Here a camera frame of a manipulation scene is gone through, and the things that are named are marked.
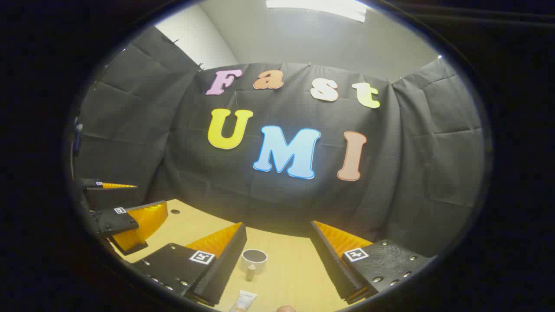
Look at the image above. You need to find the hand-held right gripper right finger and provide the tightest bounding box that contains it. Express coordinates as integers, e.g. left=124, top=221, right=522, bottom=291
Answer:
left=310, top=220, right=435, bottom=305

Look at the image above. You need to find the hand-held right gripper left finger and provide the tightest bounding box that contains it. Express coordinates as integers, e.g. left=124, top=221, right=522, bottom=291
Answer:
left=130, top=222, right=247, bottom=306

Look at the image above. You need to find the white cup with wooden handle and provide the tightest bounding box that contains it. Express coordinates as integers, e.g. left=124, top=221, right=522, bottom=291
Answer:
left=241, top=249, right=268, bottom=281

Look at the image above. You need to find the white toothpaste tube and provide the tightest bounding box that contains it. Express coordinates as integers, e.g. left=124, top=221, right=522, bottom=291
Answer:
left=229, top=289, right=258, bottom=312

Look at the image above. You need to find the light wooden desktop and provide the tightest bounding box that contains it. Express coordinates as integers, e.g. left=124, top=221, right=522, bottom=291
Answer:
left=108, top=199, right=378, bottom=312

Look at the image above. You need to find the black backdrop cloth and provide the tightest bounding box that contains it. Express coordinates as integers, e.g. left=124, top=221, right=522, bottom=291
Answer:
left=72, top=26, right=485, bottom=257

